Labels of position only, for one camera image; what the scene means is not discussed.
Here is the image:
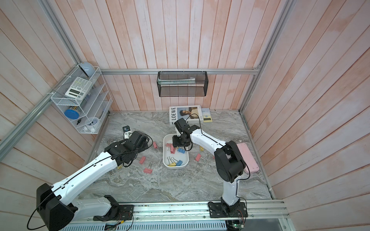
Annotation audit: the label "white wire shelf rack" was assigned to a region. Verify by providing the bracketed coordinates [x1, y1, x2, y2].
[51, 66, 113, 134]

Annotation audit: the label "white calculator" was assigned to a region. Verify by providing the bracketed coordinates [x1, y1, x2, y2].
[65, 77, 92, 101]

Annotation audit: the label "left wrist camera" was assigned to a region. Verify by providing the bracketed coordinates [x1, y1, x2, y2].
[122, 125, 133, 139]

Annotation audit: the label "white Loewe book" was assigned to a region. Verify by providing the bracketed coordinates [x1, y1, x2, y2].
[169, 105, 204, 124]

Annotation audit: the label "white tape roll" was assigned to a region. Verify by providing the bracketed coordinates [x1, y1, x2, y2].
[84, 117, 99, 133]

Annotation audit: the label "small yellow book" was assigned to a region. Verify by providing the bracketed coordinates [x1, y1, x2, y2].
[201, 108, 213, 123]

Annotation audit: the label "black mesh wall basket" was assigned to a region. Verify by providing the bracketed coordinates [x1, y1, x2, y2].
[157, 71, 209, 97]

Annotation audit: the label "blue lid container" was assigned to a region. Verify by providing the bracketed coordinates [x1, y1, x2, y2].
[64, 106, 80, 120]

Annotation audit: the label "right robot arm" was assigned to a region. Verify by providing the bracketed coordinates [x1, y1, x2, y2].
[172, 118, 248, 218]

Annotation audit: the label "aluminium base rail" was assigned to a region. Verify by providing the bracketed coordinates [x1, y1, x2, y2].
[63, 200, 295, 231]

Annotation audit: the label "papers in mesh basket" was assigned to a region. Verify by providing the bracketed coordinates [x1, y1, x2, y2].
[157, 78, 196, 85]

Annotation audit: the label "white storage box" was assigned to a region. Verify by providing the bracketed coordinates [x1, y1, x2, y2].
[162, 134, 189, 169]

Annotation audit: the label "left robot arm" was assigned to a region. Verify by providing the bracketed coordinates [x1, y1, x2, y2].
[34, 131, 153, 231]

